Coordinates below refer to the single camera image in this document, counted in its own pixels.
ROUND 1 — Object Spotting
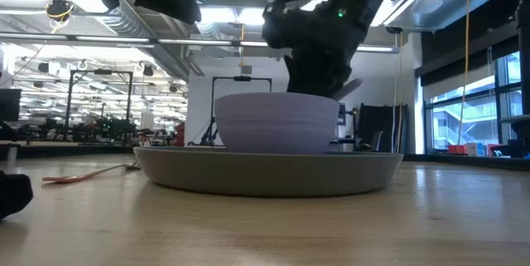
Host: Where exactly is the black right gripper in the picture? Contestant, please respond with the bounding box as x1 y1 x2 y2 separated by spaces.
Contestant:
262 0 368 98

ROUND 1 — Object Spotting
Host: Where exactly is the mauve spoon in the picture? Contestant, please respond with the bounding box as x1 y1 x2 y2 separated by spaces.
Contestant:
330 78 364 102

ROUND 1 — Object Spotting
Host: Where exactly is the lavender bowl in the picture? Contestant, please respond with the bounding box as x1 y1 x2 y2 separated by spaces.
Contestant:
214 92 340 155

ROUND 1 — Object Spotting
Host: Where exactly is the large round plate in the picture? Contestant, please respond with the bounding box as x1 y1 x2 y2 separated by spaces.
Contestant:
132 146 404 198

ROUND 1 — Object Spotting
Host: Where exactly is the black office chair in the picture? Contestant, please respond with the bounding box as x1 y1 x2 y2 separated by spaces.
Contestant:
356 103 410 154

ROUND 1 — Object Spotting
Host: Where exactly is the white ceiling air box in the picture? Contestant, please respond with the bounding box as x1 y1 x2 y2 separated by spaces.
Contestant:
383 0 508 34

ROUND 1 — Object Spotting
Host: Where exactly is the large window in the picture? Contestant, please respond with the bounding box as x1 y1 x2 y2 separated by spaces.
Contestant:
422 50 523 152

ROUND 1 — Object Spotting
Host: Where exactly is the orange pink utensil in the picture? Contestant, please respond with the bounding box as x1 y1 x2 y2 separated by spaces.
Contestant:
41 162 142 184

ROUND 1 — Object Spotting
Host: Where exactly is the black monitor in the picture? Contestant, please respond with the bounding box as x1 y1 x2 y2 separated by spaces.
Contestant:
0 88 22 123

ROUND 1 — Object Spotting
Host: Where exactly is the black rounded block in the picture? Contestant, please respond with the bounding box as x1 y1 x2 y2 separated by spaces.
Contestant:
0 170 34 221

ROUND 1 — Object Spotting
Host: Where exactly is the black frame with crossbar camera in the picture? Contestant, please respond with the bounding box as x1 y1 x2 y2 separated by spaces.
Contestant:
200 75 273 147

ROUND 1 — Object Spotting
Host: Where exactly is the long yellow hanging cable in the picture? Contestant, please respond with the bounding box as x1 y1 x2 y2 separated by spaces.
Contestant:
456 0 472 146

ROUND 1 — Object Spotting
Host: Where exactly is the ribbed silver ceiling duct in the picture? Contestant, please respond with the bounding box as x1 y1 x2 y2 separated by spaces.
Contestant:
36 0 192 81

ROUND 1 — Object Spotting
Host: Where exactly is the black vertical post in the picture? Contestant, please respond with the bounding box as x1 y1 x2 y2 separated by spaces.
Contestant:
514 0 530 138

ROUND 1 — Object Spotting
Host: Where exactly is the tall black rig frame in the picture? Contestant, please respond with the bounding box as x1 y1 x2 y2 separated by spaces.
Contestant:
65 69 134 143

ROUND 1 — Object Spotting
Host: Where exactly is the yellow black cable reel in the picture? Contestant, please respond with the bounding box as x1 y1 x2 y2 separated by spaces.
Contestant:
45 0 76 23

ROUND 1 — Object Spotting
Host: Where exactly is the white table post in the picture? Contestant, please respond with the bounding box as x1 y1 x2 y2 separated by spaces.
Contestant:
5 143 21 174

